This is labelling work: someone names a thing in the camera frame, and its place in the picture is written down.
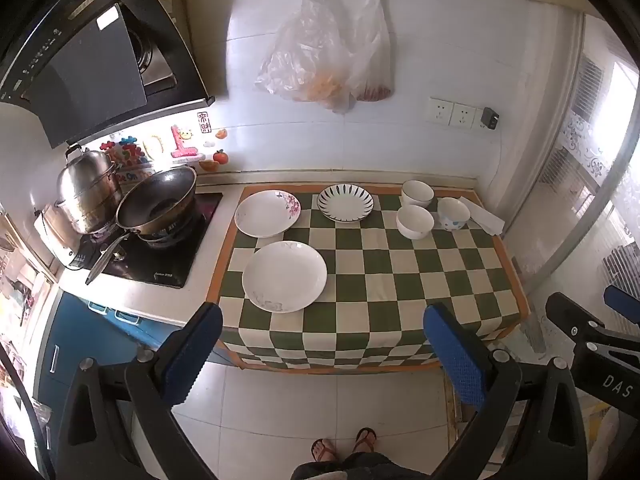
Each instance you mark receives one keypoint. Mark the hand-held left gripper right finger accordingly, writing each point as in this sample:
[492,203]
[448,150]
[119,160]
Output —
[450,347]

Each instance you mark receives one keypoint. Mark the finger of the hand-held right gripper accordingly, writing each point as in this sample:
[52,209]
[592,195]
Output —
[570,312]
[622,299]

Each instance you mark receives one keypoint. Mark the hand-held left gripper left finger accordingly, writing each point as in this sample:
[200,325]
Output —
[197,345]

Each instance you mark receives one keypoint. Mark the white bowl blue dots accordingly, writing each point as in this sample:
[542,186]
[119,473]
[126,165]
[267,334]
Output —
[453,214]

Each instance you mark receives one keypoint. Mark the white plate pink floral print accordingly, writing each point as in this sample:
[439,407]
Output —
[265,215]

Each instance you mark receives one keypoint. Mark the white plate blue leaf pattern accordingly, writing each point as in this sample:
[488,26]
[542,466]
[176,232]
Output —
[345,203]

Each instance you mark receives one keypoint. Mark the black glass gas stove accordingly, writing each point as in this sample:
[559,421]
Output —
[160,265]

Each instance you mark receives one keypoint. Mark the green checkered tablecloth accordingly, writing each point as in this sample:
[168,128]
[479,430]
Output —
[370,280]

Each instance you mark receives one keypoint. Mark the large white plate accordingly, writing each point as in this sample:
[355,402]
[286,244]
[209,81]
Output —
[284,277]

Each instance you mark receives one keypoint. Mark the person's right foot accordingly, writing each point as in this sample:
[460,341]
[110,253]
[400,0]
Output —
[365,441]

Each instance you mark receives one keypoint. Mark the person's foot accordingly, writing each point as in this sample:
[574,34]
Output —
[324,451]
[365,441]

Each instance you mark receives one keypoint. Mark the white folded paper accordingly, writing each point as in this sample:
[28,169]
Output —
[485,217]

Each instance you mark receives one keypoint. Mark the blue kitchen cabinet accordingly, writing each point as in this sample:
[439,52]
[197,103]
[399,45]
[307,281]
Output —
[70,335]

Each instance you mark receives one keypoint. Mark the frosted glass sliding door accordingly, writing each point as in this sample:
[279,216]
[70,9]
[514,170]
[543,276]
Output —
[590,160]

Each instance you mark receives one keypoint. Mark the black wok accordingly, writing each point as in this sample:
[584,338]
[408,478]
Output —
[155,200]

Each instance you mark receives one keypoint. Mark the person's left foot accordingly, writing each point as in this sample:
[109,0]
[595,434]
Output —
[324,451]

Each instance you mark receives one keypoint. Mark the white kitchen appliance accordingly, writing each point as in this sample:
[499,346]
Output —
[57,245]

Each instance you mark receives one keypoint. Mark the cluttered storage shelf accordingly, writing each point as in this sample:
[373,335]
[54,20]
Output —
[20,285]

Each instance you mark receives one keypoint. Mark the steel steamer pot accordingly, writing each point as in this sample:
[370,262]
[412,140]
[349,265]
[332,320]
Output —
[87,190]

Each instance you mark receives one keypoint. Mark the black charger plug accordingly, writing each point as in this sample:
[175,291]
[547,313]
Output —
[490,118]

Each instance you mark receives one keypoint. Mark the black range hood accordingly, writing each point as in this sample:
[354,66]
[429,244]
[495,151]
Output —
[90,75]

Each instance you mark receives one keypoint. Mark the small clear plastic bag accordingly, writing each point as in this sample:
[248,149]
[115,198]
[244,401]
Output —
[375,60]

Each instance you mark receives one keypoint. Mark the large clear plastic bag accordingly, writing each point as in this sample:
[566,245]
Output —
[305,55]

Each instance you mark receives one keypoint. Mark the colourful letters wall sticker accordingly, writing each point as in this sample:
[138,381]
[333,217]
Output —
[127,152]

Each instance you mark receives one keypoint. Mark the white wall socket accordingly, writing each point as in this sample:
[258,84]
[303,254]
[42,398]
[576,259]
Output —
[441,111]
[462,116]

